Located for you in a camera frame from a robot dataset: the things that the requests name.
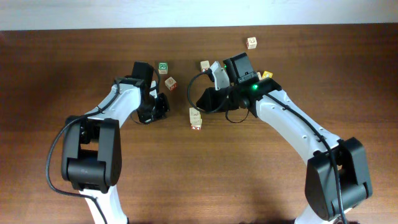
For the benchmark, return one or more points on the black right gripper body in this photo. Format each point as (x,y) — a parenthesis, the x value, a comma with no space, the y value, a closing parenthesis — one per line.
(219,99)

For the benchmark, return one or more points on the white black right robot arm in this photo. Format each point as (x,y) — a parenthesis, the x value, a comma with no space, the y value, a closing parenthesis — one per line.
(337,176)

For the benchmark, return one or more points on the green R wooden block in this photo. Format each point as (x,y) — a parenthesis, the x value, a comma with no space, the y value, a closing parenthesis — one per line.
(163,68)

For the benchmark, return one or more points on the wooden block red bottom face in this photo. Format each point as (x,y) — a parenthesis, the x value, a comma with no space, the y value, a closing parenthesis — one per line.
(196,126)

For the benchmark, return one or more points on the wooden block red shell picture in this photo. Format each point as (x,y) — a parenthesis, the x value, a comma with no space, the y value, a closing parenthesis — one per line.
(170,83)

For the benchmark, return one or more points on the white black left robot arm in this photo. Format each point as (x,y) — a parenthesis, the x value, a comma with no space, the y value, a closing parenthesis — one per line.
(91,157)

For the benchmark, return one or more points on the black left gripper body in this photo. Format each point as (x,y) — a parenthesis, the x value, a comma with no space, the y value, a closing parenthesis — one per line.
(153,109)

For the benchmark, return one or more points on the wooden block number six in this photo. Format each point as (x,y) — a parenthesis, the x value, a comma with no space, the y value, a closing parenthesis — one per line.
(204,65)

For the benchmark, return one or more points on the wooden block letter I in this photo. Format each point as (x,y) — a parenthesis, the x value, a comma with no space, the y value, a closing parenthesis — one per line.
(194,115)

